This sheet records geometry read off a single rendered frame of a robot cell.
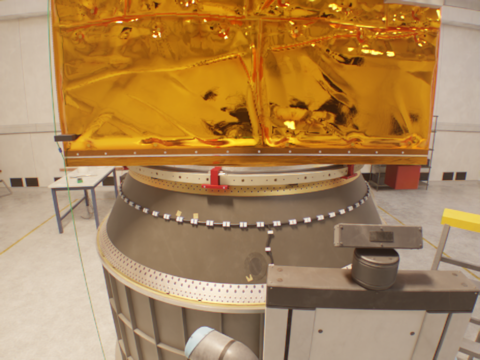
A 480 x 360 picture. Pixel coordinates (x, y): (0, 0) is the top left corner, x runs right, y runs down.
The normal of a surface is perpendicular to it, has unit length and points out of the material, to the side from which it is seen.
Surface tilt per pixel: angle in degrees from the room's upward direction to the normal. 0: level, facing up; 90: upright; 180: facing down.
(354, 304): 90
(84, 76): 81
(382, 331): 90
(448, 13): 90
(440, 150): 90
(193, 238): 62
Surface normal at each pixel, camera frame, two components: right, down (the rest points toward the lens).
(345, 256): 0.45, -0.25
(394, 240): -0.12, -0.24
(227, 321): -0.10, 0.26
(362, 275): -0.83, 0.15
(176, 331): -0.35, 0.24
